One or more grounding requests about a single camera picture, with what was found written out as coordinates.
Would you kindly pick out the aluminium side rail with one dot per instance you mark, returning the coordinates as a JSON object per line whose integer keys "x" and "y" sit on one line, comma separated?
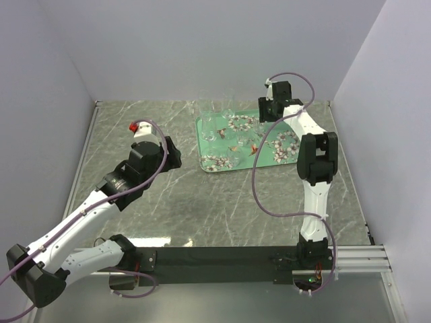
{"x": 73, "y": 191}

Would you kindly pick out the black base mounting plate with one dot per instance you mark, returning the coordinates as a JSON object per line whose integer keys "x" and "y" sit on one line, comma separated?
{"x": 276, "y": 264}

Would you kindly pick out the clear wine glass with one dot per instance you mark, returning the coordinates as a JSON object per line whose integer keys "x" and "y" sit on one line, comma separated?
{"x": 209, "y": 134}

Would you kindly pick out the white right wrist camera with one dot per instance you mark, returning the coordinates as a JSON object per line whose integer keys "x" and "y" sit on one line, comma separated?
{"x": 268, "y": 85}

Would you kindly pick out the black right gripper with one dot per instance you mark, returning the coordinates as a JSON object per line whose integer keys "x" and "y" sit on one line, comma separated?
{"x": 262, "y": 103}

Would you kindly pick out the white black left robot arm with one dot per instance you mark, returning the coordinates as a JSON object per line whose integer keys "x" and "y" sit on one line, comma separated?
{"x": 44, "y": 268}

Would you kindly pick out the tall clear champagne flute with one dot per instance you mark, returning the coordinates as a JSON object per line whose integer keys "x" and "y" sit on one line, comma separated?
{"x": 206, "y": 108}

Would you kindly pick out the aluminium front frame rail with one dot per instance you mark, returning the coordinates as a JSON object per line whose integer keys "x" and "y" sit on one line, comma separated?
{"x": 354, "y": 259}

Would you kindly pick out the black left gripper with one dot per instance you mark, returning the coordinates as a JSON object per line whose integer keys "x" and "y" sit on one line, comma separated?
{"x": 173, "y": 159}

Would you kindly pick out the green floral bird tray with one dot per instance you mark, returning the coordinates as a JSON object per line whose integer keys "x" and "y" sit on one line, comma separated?
{"x": 228, "y": 144}

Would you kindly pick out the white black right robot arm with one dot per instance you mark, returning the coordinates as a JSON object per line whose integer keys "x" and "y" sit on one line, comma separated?
{"x": 317, "y": 165}

